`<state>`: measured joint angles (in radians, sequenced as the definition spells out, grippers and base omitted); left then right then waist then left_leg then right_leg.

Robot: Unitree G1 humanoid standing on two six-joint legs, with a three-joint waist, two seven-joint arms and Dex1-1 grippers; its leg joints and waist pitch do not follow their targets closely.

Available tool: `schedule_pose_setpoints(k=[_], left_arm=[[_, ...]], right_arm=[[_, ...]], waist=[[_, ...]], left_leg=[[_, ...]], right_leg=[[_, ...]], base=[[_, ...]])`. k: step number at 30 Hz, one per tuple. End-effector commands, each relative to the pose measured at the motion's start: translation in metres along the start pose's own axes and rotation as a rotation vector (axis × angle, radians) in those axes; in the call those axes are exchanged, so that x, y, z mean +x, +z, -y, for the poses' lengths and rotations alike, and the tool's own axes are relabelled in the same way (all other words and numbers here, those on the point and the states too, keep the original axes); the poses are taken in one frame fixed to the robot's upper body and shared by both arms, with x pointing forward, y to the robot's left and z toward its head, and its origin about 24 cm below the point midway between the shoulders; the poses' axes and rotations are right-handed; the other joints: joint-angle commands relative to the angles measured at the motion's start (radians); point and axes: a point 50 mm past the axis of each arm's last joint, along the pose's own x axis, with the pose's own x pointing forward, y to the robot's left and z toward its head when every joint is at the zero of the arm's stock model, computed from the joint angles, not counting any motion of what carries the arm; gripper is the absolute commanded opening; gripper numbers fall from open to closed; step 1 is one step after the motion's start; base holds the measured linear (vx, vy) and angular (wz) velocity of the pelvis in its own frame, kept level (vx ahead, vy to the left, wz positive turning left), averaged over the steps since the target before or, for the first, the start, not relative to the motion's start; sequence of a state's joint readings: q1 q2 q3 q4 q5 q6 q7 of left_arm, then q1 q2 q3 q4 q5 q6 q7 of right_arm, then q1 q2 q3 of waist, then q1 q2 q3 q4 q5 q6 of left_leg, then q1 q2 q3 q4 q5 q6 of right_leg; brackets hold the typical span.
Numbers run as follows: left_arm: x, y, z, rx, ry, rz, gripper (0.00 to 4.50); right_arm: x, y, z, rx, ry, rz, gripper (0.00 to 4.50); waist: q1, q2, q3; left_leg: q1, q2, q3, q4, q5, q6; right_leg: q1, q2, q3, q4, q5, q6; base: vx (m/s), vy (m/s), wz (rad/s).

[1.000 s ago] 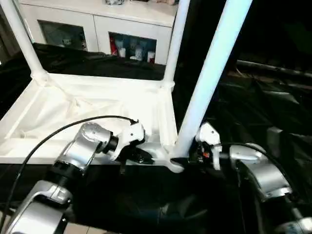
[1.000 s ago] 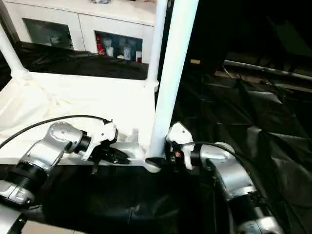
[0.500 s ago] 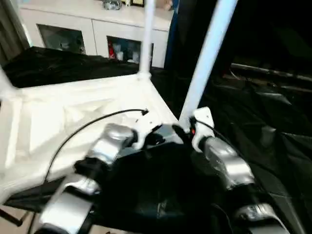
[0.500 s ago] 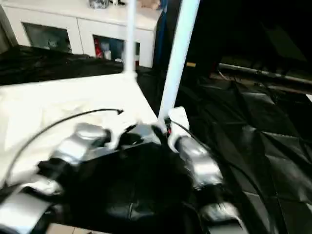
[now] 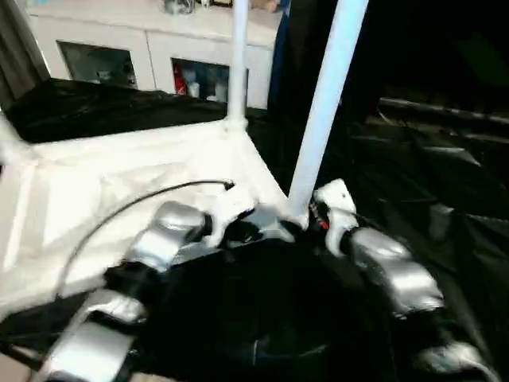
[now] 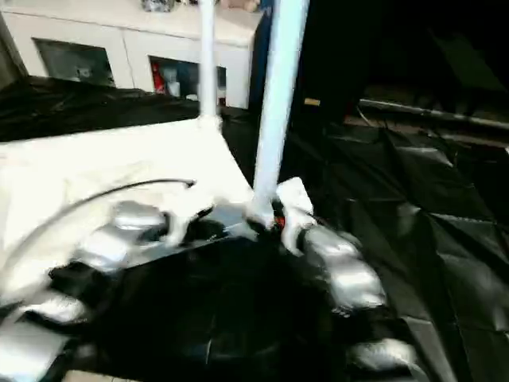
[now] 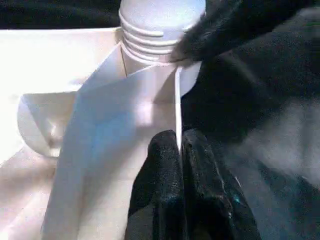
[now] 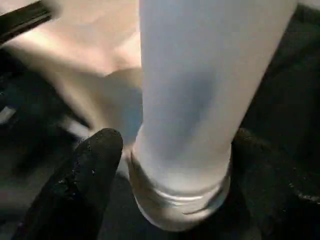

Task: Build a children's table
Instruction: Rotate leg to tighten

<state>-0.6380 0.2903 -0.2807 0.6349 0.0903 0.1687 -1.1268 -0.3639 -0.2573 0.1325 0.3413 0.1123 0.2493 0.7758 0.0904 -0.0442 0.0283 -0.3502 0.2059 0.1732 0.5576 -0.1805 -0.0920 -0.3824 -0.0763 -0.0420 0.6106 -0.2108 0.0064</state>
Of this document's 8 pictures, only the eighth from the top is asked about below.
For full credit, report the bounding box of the white plastic table leg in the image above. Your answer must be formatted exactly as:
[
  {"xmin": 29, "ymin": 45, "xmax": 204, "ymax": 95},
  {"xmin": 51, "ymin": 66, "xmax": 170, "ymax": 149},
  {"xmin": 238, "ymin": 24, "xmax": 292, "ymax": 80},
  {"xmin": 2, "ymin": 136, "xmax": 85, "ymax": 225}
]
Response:
[{"xmin": 126, "ymin": 0, "xmax": 300, "ymax": 233}]

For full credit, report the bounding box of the white plastic table top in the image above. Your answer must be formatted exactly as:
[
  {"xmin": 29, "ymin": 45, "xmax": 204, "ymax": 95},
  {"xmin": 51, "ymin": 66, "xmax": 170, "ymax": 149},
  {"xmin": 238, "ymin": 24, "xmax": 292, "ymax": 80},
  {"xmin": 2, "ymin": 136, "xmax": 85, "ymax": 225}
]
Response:
[{"xmin": 4, "ymin": 0, "xmax": 146, "ymax": 176}]

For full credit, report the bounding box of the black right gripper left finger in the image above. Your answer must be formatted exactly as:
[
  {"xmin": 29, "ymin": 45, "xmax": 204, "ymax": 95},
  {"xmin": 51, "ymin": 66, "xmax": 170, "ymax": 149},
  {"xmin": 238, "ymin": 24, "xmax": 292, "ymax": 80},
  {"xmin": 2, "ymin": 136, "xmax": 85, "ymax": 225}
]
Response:
[{"xmin": 14, "ymin": 127, "xmax": 124, "ymax": 240}]

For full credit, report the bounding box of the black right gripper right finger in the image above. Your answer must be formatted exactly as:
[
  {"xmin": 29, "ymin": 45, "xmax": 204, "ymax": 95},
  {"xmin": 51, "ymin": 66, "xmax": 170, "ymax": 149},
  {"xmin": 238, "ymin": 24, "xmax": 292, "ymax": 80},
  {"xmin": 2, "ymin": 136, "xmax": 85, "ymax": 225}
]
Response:
[{"xmin": 231, "ymin": 127, "xmax": 320, "ymax": 240}]

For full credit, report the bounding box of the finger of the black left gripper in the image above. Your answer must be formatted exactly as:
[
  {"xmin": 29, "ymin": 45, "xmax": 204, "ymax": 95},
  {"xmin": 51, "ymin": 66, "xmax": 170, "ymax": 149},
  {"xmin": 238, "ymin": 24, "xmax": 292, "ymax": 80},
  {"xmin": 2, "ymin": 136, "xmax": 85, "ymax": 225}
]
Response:
[{"xmin": 0, "ymin": 1, "xmax": 54, "ymax": 48}]

